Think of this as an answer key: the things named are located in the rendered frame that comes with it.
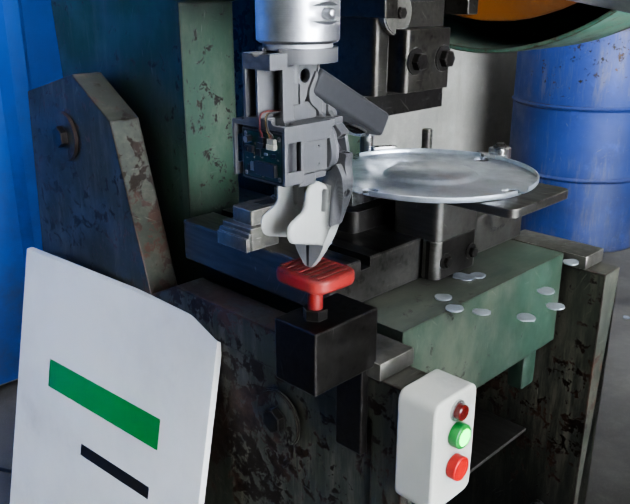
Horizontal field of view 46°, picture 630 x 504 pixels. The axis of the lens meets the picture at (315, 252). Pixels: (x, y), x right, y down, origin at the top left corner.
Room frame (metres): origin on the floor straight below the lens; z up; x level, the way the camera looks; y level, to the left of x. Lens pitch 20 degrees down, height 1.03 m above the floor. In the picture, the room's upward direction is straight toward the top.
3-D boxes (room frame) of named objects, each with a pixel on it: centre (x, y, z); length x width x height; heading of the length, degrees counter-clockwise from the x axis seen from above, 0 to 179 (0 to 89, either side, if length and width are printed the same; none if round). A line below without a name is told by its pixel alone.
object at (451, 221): (0.98, -0.19, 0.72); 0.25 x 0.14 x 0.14; 45
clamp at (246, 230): (0.98, 0.05, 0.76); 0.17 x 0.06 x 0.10; 135
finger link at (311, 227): (0.68, 0.01, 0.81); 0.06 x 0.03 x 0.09; 135
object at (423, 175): (1.01, -0.16, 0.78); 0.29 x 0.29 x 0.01
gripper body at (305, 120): (0.69, 0.02, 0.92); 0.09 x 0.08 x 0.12; 135
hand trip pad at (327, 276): (0.71, 0.00, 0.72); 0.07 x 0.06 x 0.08; 45
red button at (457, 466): (0.68, -0.15, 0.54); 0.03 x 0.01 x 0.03; 135
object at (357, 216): (1.10, -0.07, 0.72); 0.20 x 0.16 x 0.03; 135
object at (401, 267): (1.10, -0.07, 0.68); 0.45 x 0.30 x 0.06; 135
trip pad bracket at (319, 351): (0.72, -0.01, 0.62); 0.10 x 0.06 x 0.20; 135
